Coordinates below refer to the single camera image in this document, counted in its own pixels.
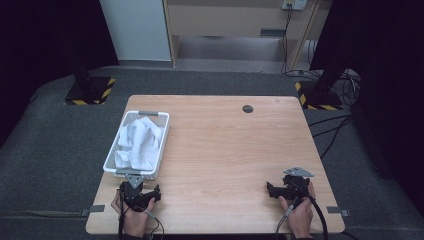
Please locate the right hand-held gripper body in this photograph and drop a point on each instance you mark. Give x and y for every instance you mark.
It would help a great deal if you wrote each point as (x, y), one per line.
(295, 186)

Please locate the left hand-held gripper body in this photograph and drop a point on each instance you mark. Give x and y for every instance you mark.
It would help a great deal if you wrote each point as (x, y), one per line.
(135, 196)

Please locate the white plastic basket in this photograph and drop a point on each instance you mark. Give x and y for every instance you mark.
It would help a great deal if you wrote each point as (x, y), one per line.
(113, 156)

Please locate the white cloth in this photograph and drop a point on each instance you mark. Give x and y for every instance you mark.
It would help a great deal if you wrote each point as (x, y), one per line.
(140, 143)

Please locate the person's left hand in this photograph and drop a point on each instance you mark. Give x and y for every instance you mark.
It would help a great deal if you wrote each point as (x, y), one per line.
(133, 221)

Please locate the person's right hand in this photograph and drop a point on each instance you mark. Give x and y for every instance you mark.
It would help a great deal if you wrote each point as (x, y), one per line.
(301, 216)

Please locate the grey tape strip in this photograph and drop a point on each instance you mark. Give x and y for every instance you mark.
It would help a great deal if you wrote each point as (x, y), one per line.
(336, 210)
(95, 209)

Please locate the round dark table grommet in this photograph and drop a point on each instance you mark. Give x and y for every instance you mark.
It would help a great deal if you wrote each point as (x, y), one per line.
(247, 108)

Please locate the black stand striped base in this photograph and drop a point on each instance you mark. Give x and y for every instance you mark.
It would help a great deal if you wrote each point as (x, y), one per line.
(321, 98)
(88, 91)

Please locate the dark curtain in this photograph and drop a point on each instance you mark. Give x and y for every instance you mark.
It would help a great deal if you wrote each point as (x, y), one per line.
(50, 36)
(386, 66)

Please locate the white cabinet panel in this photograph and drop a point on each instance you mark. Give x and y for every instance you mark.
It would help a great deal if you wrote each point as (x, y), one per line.
(136, 30)

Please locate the white wall power socket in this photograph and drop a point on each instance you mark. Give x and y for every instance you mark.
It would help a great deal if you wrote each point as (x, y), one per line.
(294, 4)

